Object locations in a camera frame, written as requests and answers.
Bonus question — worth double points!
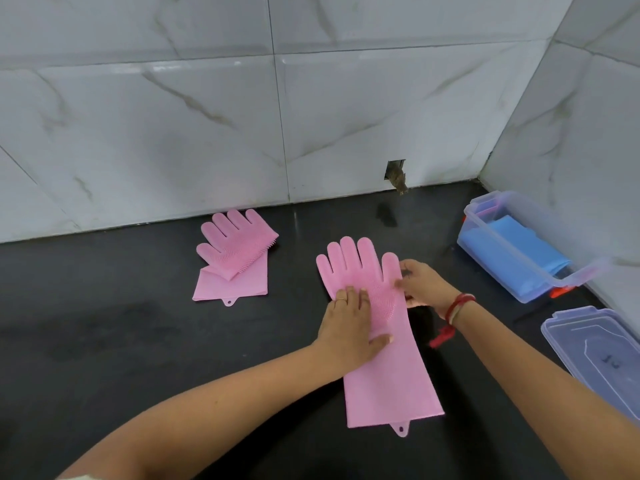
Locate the clear plastic box lid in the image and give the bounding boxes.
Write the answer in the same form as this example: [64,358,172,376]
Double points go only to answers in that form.
[541,306,640,425]

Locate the person's left forearm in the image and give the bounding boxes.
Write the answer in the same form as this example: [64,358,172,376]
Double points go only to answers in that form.
[57,342,346,480]

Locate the clear plastic storage box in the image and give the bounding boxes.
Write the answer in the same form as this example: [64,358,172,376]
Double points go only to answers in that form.
[456,190,612,305]

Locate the pink silicone glove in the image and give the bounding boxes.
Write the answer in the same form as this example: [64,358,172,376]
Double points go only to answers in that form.
[315,236,446,439]
[192,208,280,307]

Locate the person's right hand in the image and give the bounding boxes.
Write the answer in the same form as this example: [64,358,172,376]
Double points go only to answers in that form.
[395,258,463,321]

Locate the person's right forearm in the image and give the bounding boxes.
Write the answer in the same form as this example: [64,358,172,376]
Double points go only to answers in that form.
[449,302,640,480]

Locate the person's left hand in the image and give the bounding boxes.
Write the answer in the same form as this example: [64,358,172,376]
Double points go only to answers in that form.
[313,286,393,375]

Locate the brown pipe stub in wall hole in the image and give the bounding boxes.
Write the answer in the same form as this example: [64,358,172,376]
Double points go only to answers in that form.
[383,158,409,196]

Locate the red thread bracelet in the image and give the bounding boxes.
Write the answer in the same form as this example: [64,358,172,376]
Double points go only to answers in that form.
[429,293,477,349]

